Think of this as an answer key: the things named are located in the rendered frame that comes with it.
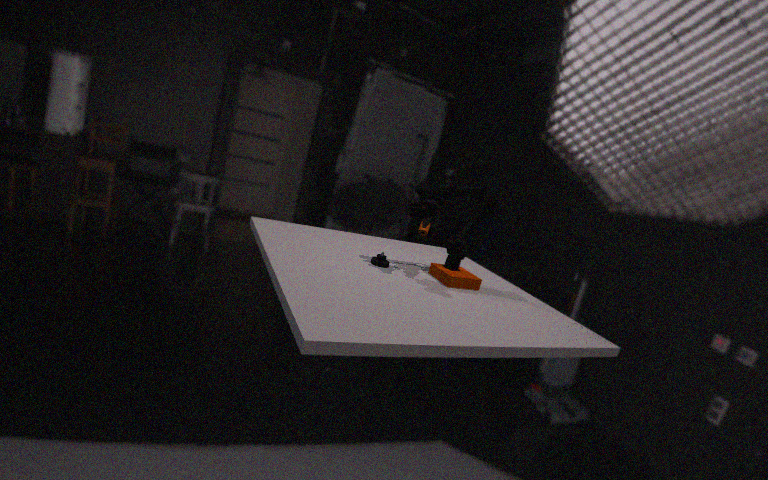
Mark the orange knob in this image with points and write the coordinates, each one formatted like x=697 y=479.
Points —
x=423 y=231

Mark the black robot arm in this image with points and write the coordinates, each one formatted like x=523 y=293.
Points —
x=456 y=243

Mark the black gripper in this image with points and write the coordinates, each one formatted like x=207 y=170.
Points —
x=429 y=213

